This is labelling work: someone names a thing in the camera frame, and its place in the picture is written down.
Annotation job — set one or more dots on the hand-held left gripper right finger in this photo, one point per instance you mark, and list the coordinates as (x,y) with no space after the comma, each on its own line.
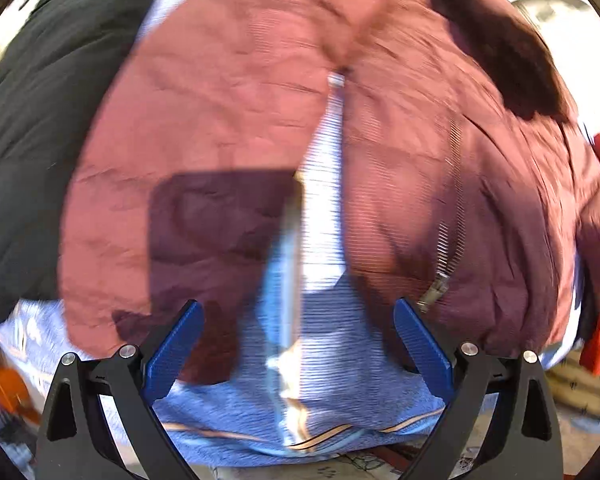
(422,345)

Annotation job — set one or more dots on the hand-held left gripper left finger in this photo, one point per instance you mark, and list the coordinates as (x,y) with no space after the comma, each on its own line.
(172,345)

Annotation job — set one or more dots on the maroon puffer jacket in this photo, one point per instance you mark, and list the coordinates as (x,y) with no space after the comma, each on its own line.
(205,110)

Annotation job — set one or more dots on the orange object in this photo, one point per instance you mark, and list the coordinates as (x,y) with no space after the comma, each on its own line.
(7,385)

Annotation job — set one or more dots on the black jacket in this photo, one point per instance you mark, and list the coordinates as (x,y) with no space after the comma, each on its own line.
(40,110)

